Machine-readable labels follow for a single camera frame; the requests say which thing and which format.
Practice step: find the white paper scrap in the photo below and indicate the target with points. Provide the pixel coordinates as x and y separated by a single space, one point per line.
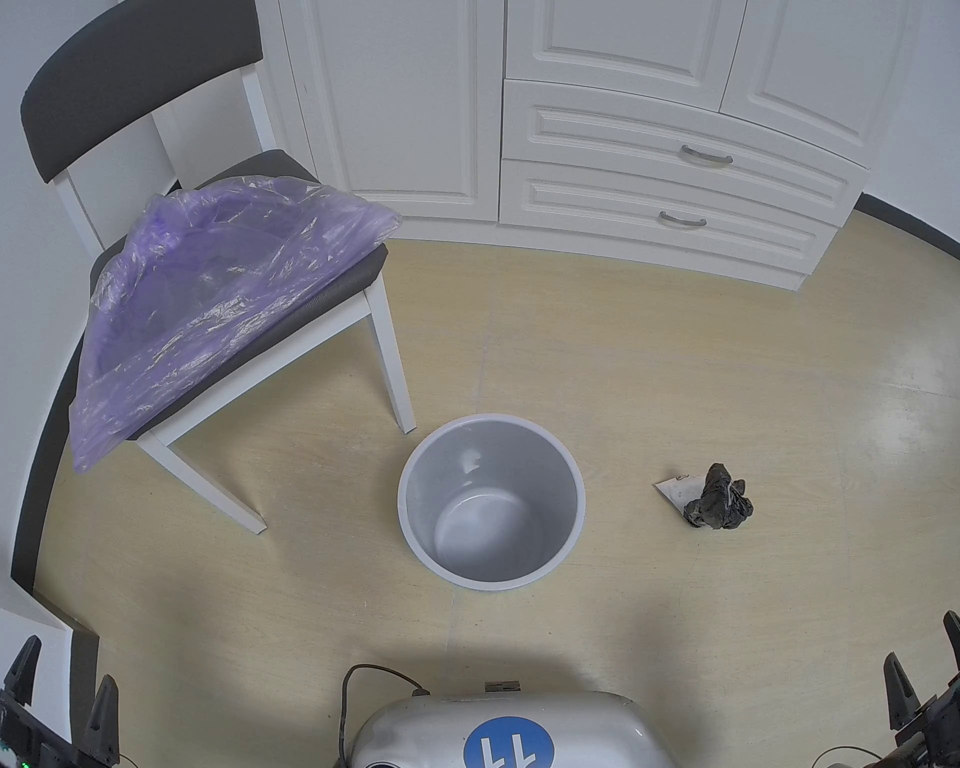
671 491

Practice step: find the black plastic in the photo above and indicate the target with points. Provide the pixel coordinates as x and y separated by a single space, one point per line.
720 506

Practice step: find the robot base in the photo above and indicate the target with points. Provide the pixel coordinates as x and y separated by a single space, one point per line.
420 731

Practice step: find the white wardrobe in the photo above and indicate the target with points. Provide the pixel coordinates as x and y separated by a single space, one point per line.
405 97

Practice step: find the white trash bin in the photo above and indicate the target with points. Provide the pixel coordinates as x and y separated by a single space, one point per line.
487 480

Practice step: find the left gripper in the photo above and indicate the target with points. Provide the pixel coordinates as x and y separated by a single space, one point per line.
30 739

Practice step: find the white chair with grey seat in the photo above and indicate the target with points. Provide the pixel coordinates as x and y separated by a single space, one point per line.
112 75

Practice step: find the purple plastic bag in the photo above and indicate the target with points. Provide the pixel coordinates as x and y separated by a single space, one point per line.
225 285

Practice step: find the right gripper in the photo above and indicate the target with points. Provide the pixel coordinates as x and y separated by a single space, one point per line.
937 731

